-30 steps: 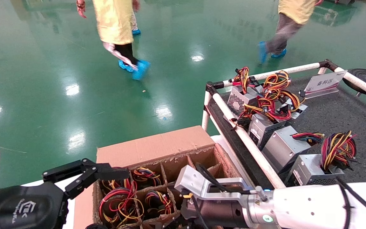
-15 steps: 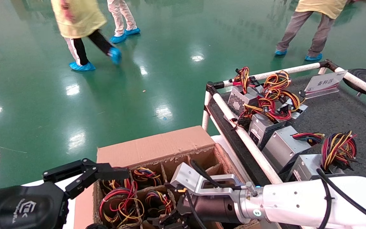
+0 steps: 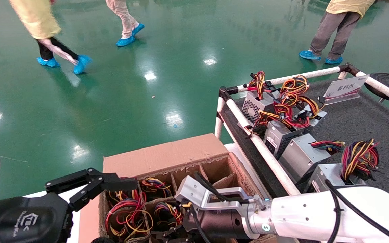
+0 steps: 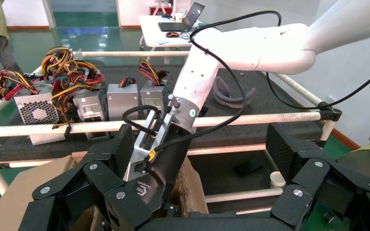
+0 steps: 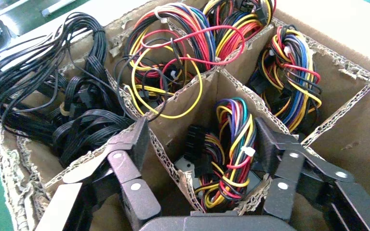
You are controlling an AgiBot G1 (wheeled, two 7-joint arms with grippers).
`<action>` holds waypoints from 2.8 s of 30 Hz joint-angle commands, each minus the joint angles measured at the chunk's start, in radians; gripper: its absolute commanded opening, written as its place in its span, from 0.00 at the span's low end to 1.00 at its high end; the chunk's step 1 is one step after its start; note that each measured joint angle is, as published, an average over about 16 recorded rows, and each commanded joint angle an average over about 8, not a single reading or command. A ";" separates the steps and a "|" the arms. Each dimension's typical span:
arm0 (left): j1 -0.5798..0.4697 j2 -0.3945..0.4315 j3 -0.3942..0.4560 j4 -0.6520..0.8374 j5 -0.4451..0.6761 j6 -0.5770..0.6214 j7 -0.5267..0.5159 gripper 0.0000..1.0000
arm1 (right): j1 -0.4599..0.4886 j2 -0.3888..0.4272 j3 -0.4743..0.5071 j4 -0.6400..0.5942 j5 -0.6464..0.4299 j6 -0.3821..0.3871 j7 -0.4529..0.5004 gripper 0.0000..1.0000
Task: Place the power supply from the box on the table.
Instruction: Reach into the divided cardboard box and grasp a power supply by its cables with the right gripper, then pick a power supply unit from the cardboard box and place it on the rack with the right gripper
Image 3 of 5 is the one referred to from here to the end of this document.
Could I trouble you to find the black camera bracket cable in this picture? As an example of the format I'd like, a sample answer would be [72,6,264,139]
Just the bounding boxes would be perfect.
[194,171,239,203]

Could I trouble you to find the brown divided cardboard box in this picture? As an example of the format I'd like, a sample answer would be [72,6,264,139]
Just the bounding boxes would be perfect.
[79,133,279,243]

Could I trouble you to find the white pipe cart frame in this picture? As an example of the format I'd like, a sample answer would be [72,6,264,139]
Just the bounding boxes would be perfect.
[215,63,389,196]

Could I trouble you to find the black foam cart mat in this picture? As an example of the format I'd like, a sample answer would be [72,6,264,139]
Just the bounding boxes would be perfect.
[221,78,389,206]

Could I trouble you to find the silver perforated power supply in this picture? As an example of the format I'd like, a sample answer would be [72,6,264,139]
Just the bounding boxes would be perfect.
[241,70,278,126]

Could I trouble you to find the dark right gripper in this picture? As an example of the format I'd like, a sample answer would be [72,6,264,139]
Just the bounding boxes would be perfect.
[152,208,252,243]

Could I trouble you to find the black round disc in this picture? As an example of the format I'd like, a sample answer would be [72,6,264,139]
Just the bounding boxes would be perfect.
[364,72,389,102]

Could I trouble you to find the grey power supply coloured wires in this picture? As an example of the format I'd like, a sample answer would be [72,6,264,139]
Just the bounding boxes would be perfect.
[253,101,311,160]
[305,138,381,194]
[281,75,328,135]
[278,133,346,185]

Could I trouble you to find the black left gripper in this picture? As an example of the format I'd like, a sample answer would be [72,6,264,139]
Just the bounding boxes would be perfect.
[0,168,138,243]

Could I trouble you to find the white label sign holder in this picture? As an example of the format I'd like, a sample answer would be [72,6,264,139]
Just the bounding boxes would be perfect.
[322,74,370,106]

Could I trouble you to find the person with dark trousers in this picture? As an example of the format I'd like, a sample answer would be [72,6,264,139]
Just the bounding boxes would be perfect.
[8,0,93,75]

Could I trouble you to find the person with grey trousers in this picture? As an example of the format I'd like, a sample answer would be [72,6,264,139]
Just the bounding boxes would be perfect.
[299,0,378,65]

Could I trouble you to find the power supply with coloured wires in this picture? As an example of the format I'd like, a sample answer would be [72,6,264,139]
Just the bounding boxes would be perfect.
[140,177,173,199]
[153,202,184,232]
[107,177,141,205]

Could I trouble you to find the person with pink trousers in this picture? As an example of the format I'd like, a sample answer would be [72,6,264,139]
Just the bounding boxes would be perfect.
[105,0,145,47]

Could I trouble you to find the wire bundles in box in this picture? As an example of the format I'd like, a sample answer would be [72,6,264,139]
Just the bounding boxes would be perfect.
[105,198,154,242]

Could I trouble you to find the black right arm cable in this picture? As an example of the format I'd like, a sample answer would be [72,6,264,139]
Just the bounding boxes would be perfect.
[325,180,389,243]

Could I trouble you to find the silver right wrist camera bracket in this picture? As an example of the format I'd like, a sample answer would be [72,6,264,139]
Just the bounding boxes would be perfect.
[174,175,261,212]

